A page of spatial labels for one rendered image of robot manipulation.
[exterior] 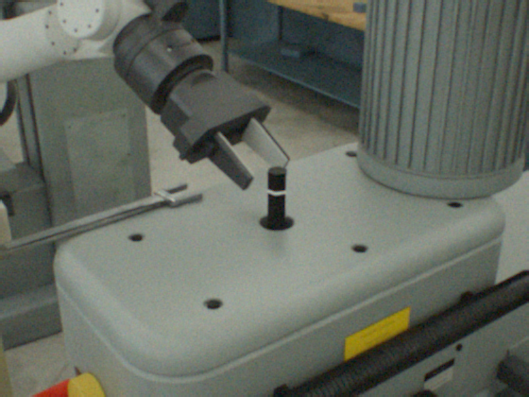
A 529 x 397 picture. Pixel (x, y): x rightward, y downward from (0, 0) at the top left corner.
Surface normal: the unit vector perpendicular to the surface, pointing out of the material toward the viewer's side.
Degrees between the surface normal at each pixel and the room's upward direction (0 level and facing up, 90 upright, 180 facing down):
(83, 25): 70
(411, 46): 90
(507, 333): 90
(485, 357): 90
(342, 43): 90
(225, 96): 30
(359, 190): 0
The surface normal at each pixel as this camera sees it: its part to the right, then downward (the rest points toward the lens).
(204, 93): 0.38, -0.62
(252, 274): 0.00, -0.89
